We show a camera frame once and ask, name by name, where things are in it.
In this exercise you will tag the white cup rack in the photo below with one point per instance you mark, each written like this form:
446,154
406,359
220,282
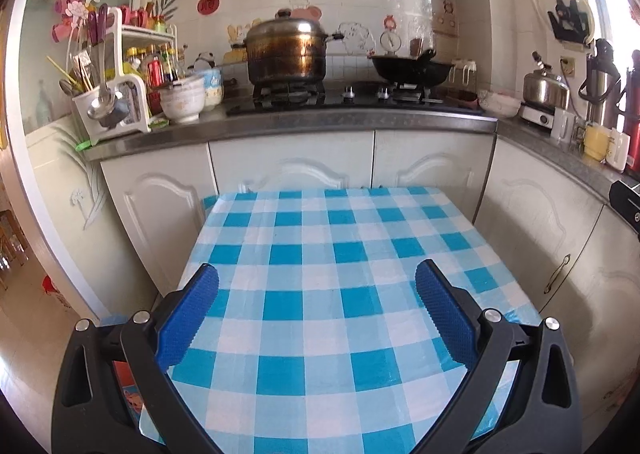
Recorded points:
465,72

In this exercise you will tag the black wok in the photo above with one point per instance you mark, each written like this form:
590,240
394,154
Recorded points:
410,69

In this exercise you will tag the yellow mug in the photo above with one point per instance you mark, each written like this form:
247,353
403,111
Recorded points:
595,144

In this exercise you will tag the steel kettle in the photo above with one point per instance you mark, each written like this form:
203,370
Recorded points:
545,89

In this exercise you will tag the green clip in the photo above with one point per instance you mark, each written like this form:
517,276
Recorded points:
82,144

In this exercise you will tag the large steel stockpot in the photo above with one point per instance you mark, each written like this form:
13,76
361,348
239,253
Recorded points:
287,54

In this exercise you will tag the wooden chair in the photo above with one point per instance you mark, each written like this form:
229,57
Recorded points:
12,244

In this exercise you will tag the bundle of kitchen utensils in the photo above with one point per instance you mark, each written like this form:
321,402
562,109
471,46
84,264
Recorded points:
95,49

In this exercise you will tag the panda figurine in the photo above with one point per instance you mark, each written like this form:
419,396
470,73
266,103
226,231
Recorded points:
204,62

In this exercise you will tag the row of sauce bottles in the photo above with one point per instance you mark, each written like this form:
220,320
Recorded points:
170,62

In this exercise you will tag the small kitchen scale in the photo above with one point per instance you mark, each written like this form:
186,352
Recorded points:
390,42

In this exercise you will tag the white floral bowl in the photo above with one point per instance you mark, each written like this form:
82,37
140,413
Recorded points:
500,107

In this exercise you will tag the black gas stove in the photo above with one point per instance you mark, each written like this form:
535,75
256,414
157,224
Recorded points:
350,102

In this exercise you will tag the red plastic stool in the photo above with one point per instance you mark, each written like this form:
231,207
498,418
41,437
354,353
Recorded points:
55,291

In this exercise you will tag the steel thermos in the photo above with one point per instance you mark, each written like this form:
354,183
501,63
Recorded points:
600,84

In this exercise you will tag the blue checkered tablecloth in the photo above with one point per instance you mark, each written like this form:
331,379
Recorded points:
300,334

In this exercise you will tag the wall socket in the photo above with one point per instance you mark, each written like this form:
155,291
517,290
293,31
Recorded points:
567,65

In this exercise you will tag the white dish rack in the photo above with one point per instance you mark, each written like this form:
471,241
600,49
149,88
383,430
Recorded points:
132,104

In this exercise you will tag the steel ladle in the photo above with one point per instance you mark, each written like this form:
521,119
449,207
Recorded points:
105,109

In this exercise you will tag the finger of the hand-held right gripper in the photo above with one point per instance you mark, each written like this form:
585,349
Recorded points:
627,201

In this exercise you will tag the white cabinet door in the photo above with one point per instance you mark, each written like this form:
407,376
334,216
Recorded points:
290,154
540,214
600,314
155,214
435,154

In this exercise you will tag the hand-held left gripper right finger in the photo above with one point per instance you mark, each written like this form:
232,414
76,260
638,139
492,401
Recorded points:
445,309

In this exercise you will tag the white spice rack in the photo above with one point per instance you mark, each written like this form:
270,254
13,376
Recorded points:
145,32

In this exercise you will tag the white cooker base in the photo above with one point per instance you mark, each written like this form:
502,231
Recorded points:
537,117

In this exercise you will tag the large ceramic bowl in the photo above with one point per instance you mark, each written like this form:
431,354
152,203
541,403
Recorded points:
182,102

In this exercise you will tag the white printed mug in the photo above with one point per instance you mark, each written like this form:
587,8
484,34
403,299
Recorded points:
617,149

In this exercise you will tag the red thermos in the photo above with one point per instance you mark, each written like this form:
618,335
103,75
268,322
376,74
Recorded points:
634,114

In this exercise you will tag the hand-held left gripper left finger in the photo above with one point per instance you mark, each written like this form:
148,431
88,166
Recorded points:
190,309

